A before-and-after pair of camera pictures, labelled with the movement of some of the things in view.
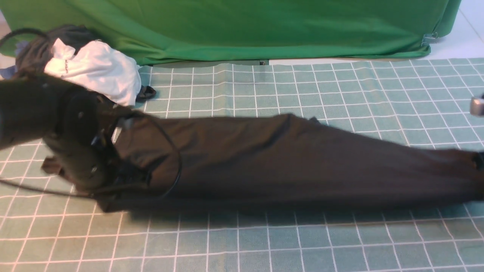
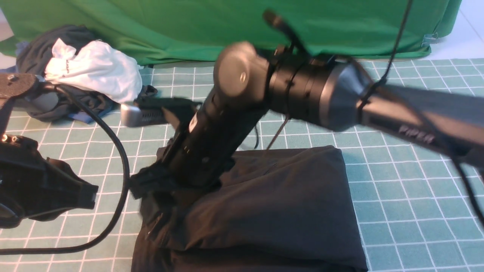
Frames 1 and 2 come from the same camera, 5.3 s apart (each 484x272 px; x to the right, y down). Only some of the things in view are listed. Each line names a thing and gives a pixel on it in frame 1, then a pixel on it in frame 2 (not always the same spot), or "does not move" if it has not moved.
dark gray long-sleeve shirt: [281, 161] → [283, 209]
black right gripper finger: [478, 158] → [157, 178]
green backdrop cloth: [154, 31] does not move
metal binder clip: [429, 38] does not move
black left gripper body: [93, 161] → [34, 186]
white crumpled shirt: [99, 66] does not move
